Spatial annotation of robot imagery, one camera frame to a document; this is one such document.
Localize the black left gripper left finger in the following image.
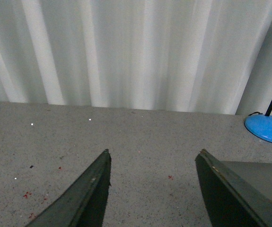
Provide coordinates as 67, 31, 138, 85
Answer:
28, 149, 111, 227

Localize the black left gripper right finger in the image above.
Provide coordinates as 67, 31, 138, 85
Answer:
195, 149, 272, 227

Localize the silver laptop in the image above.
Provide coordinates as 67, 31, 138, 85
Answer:
222, 161, 272, 201

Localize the blue desk lamp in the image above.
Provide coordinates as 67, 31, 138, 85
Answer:
244, 100, 272, 143

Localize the white curtain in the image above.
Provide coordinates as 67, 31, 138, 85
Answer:
0, 0, 272, 114

